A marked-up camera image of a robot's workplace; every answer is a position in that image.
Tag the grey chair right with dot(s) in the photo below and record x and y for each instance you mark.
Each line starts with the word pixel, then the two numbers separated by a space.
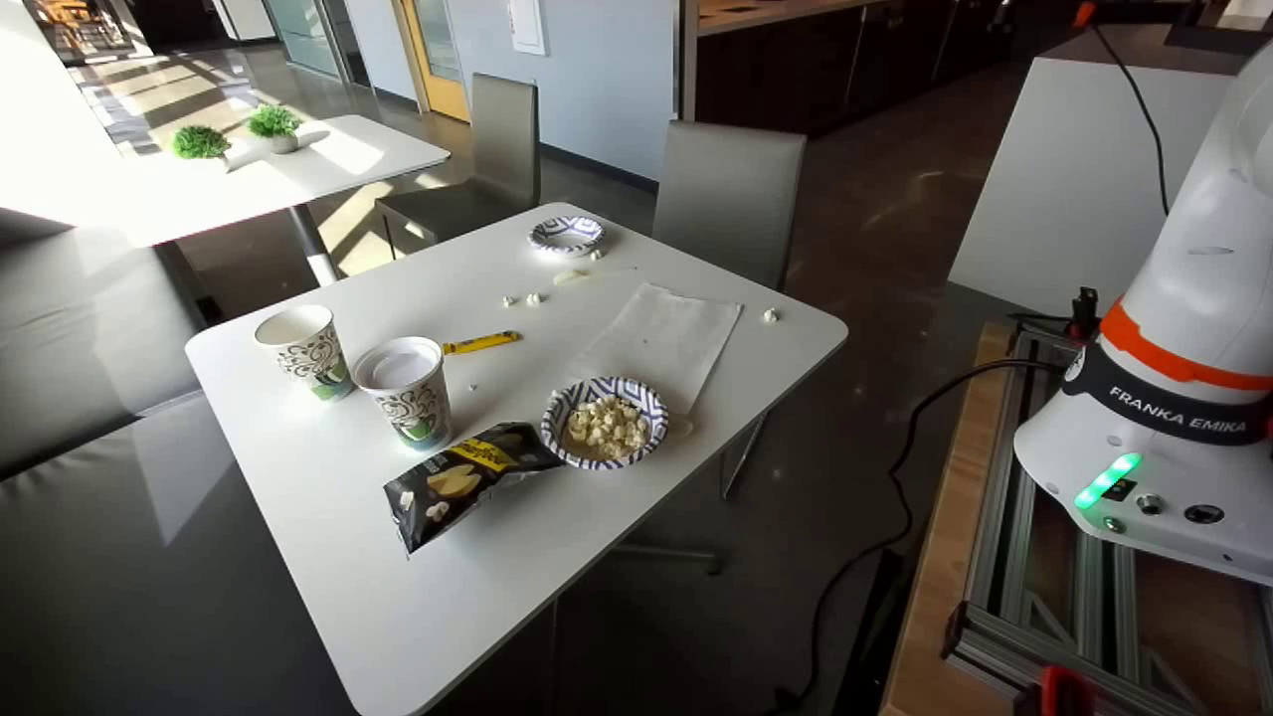
pixel 729 197

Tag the white cabinet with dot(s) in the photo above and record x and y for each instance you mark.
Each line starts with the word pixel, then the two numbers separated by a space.
pixel 1101 133

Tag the popcorn pieces near plate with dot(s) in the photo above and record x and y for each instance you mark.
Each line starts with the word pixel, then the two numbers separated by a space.
pixel 524 301

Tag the front patterned paper cup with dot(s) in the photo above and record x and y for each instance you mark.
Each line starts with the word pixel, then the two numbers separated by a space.
pixel 406 378

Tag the white background table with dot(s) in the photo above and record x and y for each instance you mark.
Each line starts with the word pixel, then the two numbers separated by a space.
pixel 160 197

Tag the green plant right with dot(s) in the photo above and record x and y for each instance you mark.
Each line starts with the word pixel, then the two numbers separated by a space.
pixel 276 126

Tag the yellow stick packet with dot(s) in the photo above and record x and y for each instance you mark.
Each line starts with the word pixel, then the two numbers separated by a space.
pixel 481 344

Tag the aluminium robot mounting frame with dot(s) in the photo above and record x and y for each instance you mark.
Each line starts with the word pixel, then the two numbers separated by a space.
pixel 1143 634

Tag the green plant left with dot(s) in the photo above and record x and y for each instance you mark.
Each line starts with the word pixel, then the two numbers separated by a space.
pixel 201 140

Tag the rear patterned paper cup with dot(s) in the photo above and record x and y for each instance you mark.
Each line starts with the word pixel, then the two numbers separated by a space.
pixel 309 349

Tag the patterned paper cup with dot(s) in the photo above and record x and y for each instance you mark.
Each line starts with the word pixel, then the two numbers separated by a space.
pixel 406 378
pixel 309 349

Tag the grey sofa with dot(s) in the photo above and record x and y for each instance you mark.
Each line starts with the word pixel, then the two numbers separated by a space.
pixel 135 575

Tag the patterned bowl with popcorn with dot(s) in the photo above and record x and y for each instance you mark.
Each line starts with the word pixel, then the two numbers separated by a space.
pixel 602 422

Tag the white paper napkin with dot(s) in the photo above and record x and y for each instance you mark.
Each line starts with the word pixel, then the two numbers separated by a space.
pixel 667 341

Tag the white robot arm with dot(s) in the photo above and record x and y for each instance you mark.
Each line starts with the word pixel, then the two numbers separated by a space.
pixel 1162 422

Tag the green plant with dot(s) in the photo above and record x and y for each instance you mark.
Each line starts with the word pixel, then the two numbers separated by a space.
pixel 201 140
pixel 276 126

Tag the black snack bag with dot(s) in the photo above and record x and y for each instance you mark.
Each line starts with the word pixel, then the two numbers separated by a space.
pixel 432 496

